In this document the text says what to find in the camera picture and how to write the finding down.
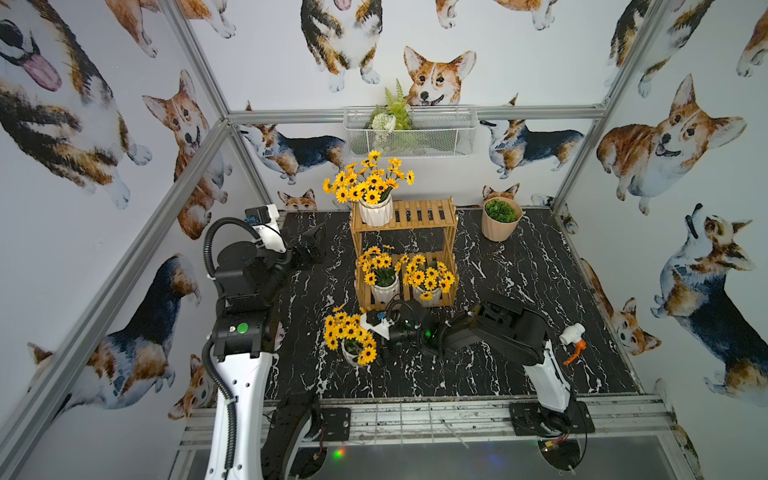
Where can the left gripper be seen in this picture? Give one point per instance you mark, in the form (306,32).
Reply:
(303,253)

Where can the sunflower pot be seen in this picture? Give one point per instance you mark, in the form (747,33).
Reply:
(346,333)
(380,272)
(430,281)
(370,184)

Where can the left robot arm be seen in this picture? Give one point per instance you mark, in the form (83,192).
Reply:
(239,352)

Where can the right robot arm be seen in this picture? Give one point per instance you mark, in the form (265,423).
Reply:
(508,327)

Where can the wooden two-tier plant shelf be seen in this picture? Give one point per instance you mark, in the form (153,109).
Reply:
(409,215)

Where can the white orange spray bottle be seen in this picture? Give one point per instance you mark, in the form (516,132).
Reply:
(573,335)

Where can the green fern white flower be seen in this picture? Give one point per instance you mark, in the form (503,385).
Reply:
(394,114)

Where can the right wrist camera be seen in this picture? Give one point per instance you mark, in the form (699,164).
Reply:
(376,322)

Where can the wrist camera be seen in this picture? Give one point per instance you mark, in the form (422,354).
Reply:
(263,220)
(376,322)

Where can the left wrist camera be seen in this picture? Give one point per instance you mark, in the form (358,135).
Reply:
(263,220)

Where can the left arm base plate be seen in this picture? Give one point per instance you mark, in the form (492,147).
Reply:
(330,424)

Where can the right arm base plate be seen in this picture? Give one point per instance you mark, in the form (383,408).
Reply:
(532,419)

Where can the white wire mesh basket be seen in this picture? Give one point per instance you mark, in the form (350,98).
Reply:
(436,132)

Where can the aluminium front rail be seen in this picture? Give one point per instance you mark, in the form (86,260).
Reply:
(413,421)

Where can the aluminium cage frame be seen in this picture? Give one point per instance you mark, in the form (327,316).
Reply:
(102,114)

